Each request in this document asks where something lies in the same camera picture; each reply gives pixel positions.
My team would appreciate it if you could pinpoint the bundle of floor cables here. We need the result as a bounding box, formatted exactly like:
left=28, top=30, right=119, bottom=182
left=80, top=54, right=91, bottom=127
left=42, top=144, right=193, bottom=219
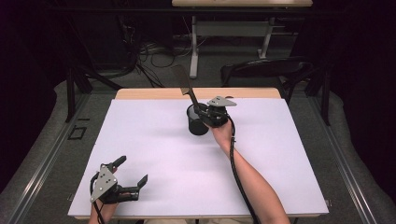
left=117, top=14, right=194, bottom=89

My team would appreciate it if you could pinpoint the aluminium floor rail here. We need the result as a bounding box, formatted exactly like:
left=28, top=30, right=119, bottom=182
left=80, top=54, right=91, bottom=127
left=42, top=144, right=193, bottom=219
left=310, top=95, right=378, bottom=224
left=6, top=92, right=92, bottom=224

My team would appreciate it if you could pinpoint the black cleaver knife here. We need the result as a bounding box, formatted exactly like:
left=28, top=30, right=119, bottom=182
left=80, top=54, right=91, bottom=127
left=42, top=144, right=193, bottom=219
left=171, top=63, right=204, bottom=114

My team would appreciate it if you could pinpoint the black mesh cup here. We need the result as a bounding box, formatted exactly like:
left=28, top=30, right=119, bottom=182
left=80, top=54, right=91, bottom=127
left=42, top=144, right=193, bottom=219
left=186, top=103, right=210, bottom=136

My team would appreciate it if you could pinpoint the white table mat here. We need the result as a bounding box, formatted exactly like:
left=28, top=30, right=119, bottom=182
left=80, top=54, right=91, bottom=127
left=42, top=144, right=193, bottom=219
left=67, top=98, right=330, bottom=218

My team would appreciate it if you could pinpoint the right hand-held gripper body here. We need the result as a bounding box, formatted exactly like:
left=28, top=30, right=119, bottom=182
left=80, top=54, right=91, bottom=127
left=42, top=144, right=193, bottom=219
left=199, top=95, right=238, bottom=129

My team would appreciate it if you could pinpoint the black office chair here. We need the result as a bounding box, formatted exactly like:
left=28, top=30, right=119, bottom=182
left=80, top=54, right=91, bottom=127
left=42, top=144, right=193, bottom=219
left=219, top=56, right=316, bottom=105

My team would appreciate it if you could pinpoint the person's right hand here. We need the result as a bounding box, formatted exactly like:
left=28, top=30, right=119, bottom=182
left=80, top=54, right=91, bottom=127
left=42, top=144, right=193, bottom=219
left=208, top=119, right=236, bottom=151

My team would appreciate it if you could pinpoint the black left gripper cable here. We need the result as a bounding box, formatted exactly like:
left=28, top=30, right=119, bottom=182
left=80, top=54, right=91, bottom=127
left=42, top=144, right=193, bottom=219
left=89, top=172, right=106, bottom=224

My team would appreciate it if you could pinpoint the wooden desk with white legs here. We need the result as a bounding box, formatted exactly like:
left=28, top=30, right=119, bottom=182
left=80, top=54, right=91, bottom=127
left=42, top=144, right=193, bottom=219
left=171, top=0, right=314, bottom=79

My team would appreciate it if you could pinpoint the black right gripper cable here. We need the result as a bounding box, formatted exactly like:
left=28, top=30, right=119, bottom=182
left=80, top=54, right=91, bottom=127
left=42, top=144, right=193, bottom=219
left=226, top=114, right=262, bottom=224

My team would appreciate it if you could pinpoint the person's left hand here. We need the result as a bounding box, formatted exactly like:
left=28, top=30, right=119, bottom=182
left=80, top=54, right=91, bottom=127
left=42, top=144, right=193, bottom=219
left=88, top=200, right=119, bottom=224

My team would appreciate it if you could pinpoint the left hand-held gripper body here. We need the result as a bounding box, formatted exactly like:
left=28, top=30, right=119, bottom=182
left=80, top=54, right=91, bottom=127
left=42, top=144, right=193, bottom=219
left=90, top=161, right=140, bottom=205

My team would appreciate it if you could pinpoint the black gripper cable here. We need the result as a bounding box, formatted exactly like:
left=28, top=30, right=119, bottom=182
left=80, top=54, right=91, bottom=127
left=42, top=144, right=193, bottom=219
left=226, top=114, right=262, bottom=224
left=89, top=172, right=106, bottom=224

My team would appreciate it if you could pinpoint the black metal stand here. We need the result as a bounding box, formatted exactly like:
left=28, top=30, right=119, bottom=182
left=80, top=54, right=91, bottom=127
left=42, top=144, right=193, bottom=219
left=305, top=64, right=332, bottom=127
left=64, top=65, right=124, bottom=123

